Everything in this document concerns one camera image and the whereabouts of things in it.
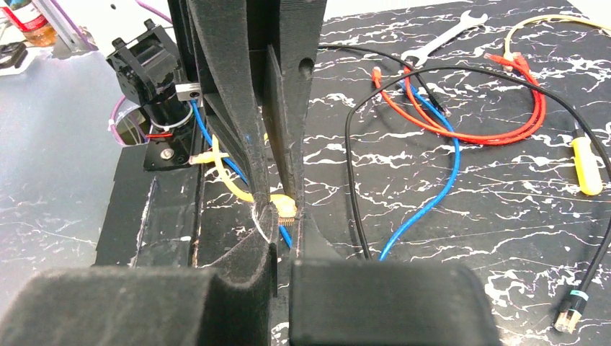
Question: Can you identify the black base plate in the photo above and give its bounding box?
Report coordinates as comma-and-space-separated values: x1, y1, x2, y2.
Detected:
94, 146, 204, 267

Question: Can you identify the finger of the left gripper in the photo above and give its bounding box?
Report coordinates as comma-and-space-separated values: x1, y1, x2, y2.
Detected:
187, 1, 271, 221
262, 1, 326, 209

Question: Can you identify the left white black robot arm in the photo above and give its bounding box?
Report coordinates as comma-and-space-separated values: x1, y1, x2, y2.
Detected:
107, 1, 326, 213

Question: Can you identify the orange ethernet cable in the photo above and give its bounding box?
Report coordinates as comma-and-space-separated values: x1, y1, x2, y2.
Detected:
503, 14, 611, 73
188, 134, 299, 228

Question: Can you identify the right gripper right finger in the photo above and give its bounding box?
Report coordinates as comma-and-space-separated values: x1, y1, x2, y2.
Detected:
288, 219, 501, 345

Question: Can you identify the silver open-end wrench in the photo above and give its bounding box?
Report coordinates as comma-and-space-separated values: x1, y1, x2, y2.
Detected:
401, 10, 489, 67

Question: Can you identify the red ethernet cable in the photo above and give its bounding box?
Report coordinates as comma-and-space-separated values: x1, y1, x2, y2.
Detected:
371, 52, 548, 146

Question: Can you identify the blue ethernet cable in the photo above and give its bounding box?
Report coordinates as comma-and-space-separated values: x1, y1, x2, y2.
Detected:
189, 100, 293, 250
379, 79, 462, 262

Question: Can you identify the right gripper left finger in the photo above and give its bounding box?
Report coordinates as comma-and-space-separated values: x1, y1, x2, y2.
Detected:
1, 231, 279, 345

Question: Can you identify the black ethernet cable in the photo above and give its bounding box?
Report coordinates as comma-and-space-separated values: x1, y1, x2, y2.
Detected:
317, 43, 611, 335

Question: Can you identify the yellow handle screwdriver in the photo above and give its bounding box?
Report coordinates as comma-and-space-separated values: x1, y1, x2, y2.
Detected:
571, 120, 603, 196

